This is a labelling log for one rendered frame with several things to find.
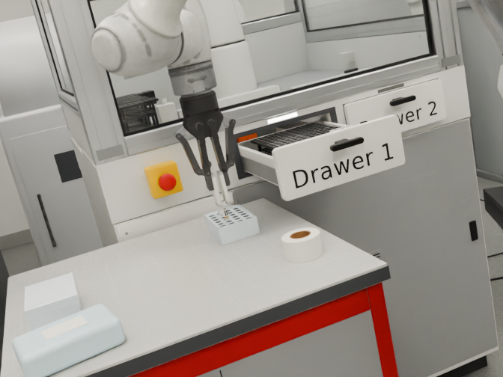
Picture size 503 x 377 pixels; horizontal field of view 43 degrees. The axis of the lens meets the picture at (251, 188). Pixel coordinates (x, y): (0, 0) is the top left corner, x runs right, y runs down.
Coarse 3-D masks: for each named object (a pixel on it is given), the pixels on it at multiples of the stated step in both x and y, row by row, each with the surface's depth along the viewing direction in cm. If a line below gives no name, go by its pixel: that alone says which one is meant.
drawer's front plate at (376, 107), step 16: (432, 80) 170; (384, 96) 164; (400, 96) 166; (416, 96) 167; (432, 96) 169; (352, 112) 162; (368, 112) 163; (384, 112) 165; (400, 112) 167; (416, 112) 168; (400, 128) 167
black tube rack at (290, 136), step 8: (296, 128) 161; (304, 128) 158; (312, 128) 157; (320, 128) 154; (328, 128) 152; (336, 128) 149; (264, 136) 159; (272, 136) 158; (280, 136) 154; (288, 136) 152; (296, 136) 150; (304, 136) 148; (312, 136) 147; (264, 144) 149; (272, 144) 147; (280, 144) 145; (264, 152) 155
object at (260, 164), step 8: (320, 120) 167; (240, 144) 161; (248, 144) 162; (256, 144) 162; (240, 152) 155; (248, 152) 150; (256, 152) 145; (248, 160) 151; (256, 160) 145; (264, 160) 140; (272, 160) 135; (248, 168) 152; (256, 168) 146; (264, 168) 141; (272, 168) 135; (256, 176) 149; (264, 176) 142; (272, 176) 137
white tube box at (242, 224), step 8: (232, 208) 141; (240, 208) 140; (208, 216) 139; (216, 216) 138; (232, 216) 135; (240, 216) 134; (248, 216) 133; (256, 216) 131; (208, 224) 138; (216, 224) 132; (224, 224) 131; (232, 224) 129; (240, 224) 130; (248, 224) 130; (256, 224) 131; (216, 232) 131; (224, 232) 129; (232, 232) 130; (240, 232) 130; (248, 232) 131; (256, 232) 131; (224, 240) 129; (232, 240) 130
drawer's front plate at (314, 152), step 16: (352, 128) 131; (368, 128) 132; (384, 128) 134; (288, 144) 128; (304, 144) 128; (320, 144) 129; (368, 144) 133; (400, 144) 136; (288, 160) 128; (304, 160) 129; (320, 160) 130; (336, 160) 131; (352, 160) 132; (384, 160) 135; (400, 160) 136; (288, 176) 128; (304, 176) 129; (320, 176) 131; (336, 176) 132; (352, 176) 133; (288, 192) 129; (304, 192) 130
